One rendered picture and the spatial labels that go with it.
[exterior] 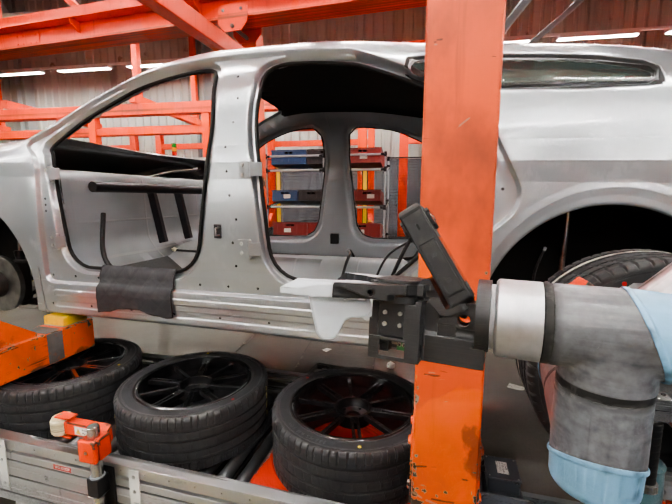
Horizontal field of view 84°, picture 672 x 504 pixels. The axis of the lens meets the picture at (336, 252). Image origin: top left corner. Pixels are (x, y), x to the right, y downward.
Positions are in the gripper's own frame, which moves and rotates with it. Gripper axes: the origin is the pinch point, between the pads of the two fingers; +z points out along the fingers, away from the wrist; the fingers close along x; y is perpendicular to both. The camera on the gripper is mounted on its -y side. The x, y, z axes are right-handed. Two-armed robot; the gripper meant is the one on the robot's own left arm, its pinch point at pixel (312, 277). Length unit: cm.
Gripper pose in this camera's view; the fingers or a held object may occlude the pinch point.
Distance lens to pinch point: 45.4
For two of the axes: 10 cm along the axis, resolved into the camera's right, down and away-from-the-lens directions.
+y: -0.5, 10.0, 0.2
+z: -9.1, -0.6, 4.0
